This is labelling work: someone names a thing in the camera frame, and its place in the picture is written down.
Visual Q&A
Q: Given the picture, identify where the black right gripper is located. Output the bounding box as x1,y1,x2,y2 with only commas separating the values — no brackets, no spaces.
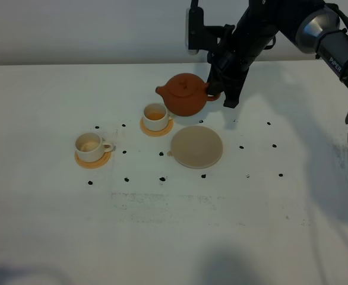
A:
206,1,281,107

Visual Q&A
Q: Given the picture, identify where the brown clay teapot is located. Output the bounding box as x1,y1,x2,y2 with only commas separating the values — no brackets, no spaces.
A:
156,73,220,116

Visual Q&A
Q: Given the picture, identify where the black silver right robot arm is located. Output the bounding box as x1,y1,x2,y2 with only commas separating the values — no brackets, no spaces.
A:
206,1,348,124

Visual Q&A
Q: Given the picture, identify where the beige round teapot saucer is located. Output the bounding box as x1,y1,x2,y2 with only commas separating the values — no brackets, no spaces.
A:
170,126,223,169

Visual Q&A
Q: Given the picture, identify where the white teacup with tea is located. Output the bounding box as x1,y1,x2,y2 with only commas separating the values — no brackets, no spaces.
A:
142,103,170,132

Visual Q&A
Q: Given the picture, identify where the orange coaster under back cup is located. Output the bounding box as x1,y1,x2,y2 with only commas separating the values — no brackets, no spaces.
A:
140,118,174,137

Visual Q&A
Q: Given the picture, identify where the orange coaster under cup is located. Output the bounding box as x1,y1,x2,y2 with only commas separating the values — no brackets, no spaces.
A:
140,118,174,137
74,152,112,169

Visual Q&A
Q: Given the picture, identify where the orange coaster under front cup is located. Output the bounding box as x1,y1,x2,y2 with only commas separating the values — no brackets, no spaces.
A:
74,152,112,169

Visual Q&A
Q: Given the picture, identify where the white empty teacup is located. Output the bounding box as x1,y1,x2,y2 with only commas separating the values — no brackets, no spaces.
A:
75,132,115,163

